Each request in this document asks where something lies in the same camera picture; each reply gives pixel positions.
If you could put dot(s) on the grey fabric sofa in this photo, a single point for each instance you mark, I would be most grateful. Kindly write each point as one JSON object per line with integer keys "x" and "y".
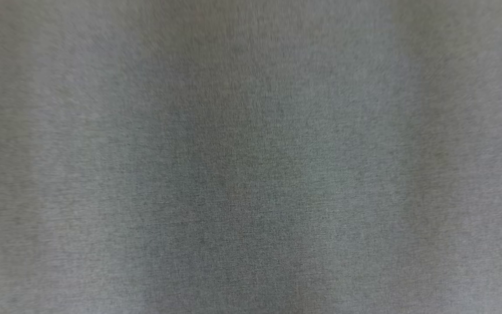
{"x": 251, "y": 174}

